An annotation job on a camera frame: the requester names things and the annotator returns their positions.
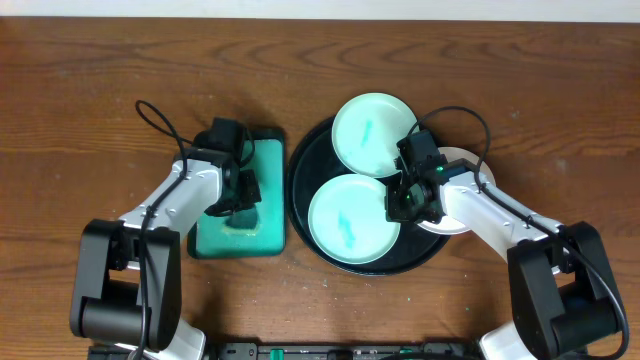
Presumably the black round tray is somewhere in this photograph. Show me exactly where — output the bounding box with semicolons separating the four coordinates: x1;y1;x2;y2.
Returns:
285;117;449;276

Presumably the mint plate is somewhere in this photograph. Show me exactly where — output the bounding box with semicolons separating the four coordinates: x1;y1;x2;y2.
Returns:
331;93;417;178
307;174;401;265

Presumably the white plate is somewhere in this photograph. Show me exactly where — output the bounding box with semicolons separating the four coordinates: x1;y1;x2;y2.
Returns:
417;145;497;236

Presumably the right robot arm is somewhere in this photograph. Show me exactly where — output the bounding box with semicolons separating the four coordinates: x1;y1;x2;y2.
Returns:
385;164;630;359

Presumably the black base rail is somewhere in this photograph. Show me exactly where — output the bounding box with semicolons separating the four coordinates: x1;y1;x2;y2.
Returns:
202;342;484;360

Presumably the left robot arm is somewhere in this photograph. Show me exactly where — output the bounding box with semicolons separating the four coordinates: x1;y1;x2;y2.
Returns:
69;147;260;359

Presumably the dark green sponge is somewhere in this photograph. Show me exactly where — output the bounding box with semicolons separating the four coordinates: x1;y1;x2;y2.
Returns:
223;206;260;236

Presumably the green rectangular tray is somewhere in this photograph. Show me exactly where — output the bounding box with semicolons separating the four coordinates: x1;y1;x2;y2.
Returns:
187;128;286;260

